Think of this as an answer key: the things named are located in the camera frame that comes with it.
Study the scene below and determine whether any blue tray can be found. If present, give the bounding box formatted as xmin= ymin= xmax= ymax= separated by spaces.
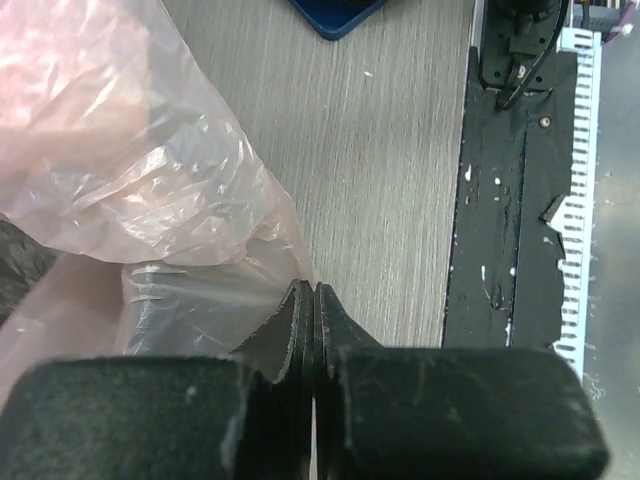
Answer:
xmin=288 ymin=0 xmax=387 ymax=41

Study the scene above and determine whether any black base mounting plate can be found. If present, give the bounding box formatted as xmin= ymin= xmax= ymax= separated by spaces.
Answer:
xmin=442 ymin=1 xmax=577 ymax=348

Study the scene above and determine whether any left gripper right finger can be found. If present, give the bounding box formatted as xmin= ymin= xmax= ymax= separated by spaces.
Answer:
xmin=314 ymin=284 xmax=610 ymax=479

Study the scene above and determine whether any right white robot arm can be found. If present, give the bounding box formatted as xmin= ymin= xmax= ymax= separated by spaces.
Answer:
xmin=486 ymin=1 xmax=570 ymax=57

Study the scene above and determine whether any pink plastic trash bag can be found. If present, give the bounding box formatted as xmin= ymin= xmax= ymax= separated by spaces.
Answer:
xmin=1 ymin=1 xmax=314 ymax=390

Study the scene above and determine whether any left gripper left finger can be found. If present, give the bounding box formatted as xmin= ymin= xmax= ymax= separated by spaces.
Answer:
xmin=1 ymin=281 xmax=313 ymax=479

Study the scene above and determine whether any white slotted cable duct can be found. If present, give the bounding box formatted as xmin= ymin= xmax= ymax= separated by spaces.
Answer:
xmin=550 ymin=27 xmax=602 ymax=378

